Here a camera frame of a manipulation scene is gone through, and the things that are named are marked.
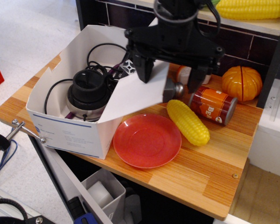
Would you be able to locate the white roll in bin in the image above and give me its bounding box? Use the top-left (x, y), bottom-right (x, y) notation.
top-left (87, 181), bottom-right (114, 208)

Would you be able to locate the yellow corn on shelf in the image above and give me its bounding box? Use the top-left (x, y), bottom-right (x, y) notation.
top-left (216, 0), bottom-right (280, 20)

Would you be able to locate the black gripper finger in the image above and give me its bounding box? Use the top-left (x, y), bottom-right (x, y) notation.
top-left (187, 66), bottom-right (209, 93)
top-left (133, 55), bottom-right (154, 83)

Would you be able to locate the white aluminium frame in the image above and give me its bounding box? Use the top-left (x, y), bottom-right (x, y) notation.
top-left (0, 189), bottom-right (41, 220)

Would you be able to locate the red plastic plate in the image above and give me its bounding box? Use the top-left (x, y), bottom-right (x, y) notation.
top-left (113, 114), bottom-right (182, 168)

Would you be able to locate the toy cheese wedge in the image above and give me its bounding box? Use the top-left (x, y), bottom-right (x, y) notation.
top-left (176, 65), bottom-right (211, 85)

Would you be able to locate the metal table clamp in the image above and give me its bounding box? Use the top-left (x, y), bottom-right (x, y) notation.
top-left (0, 119), bottom-right (46, 152)

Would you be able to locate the blue black tool handle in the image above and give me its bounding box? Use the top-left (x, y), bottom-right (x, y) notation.
top-left (67, 196), bottom-right (98, 224)

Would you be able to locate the blue cable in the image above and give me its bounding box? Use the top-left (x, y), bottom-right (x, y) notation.
top-left (0, 139), bottom-right (18, 183)

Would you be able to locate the yellow toy corn cob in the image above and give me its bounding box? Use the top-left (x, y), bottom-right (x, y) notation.
top-left (166, 99), bottom-right (210, 146)

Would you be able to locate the toy beans can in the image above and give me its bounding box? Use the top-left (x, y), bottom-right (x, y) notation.
top-left (189, 86), bottom-right (238, 126)

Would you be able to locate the orange toy pumpkin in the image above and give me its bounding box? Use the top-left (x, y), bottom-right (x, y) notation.
top-left (222, 66), bottom-right (263, 102)

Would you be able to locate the white cardboard box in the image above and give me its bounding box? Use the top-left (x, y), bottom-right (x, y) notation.
top-left (26, 25), bottom-right (169, 159)

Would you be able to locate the grey salt shaker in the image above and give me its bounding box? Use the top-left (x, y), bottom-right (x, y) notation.
top-left (163, 78), bottom-right (185, 103)

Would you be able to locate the black cable in box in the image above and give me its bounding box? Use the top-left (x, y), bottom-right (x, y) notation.
top-left (44, 42), bottom-right (129, 115)

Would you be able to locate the black base with screw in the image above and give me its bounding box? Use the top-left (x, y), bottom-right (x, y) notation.
top-left (0, 198), bottom-right (56, 224)

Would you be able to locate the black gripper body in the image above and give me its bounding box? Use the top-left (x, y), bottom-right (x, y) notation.
top-left (125, 0), bottom-right (224, 74)

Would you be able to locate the black round device in box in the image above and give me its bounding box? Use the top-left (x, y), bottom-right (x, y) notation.
top-left (66, 69), bottom-right (111, 122)

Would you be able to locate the grey storage bin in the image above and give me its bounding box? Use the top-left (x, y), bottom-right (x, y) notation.
top-left (81, 169), bottom-right (126, 224)

